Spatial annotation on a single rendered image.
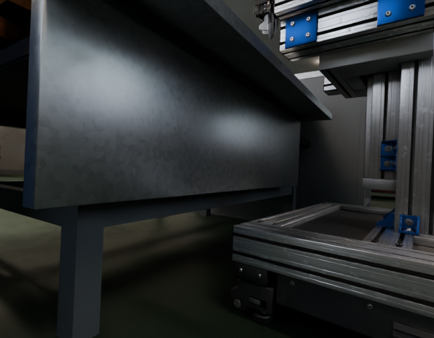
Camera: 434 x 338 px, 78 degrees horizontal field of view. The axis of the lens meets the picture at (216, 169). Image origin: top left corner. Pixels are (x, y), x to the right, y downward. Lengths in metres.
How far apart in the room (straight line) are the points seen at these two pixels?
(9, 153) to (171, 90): 8.07
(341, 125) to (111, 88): 1.56
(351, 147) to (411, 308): 1.35
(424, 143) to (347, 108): 1.07
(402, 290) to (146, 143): 0.55
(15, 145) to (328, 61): 8.23
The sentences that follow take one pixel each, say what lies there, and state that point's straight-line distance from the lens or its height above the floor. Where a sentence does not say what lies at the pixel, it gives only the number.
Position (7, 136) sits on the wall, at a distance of 8.62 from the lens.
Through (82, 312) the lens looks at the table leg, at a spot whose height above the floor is 0.06.
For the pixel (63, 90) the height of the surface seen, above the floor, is 0.48.
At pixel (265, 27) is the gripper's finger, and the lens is 1.24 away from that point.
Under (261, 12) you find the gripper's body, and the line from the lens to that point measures 1.27.
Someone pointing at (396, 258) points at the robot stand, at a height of 0.23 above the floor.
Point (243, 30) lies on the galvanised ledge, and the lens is 0.64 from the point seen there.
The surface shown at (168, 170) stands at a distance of 0.63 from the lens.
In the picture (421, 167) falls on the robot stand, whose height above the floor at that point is 0.40.
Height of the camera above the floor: 0.37
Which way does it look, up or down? level
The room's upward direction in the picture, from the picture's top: 3 degrees clockwise
